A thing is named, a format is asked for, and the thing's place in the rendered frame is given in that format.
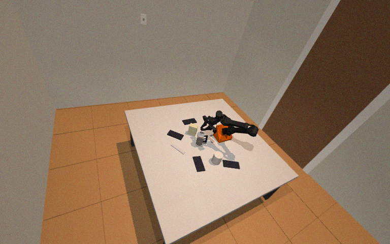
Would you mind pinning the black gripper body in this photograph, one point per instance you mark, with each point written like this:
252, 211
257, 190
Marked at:
211, 125

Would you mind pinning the grey cylinder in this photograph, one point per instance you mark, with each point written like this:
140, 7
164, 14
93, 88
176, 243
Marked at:
217, 157

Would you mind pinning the glass french press with black knob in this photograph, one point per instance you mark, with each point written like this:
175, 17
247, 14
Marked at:
200, 138

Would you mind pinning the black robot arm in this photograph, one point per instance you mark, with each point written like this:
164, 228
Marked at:
242, 127

